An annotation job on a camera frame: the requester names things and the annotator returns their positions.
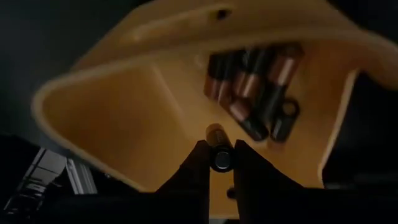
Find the yellow plastic bin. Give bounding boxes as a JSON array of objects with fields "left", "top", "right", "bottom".
[{"left": 30, "top": 0, "right": 398, "bottom": 218}]

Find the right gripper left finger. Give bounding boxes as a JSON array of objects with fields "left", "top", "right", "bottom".
[{"left": 154, "top": 139, "right": 213, "bottom": 200}]

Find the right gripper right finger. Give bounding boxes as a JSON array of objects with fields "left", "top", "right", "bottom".
[{"left": 233, "top": 139, "right": 305, "bottom": 200}]

